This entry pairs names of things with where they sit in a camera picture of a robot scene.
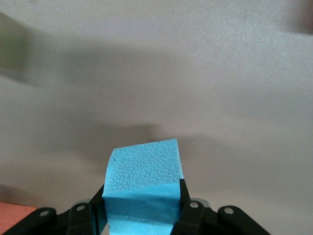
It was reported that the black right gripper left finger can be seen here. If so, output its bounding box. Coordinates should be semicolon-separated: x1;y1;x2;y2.
0;183;110;235

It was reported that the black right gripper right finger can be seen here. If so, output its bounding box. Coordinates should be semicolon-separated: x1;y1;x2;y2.
171;178;269;235

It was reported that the light blue foam block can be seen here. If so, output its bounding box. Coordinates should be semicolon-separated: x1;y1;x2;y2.
101;139;186;235

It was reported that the orange foam block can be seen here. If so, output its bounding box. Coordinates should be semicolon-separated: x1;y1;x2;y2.
0;200;38;231

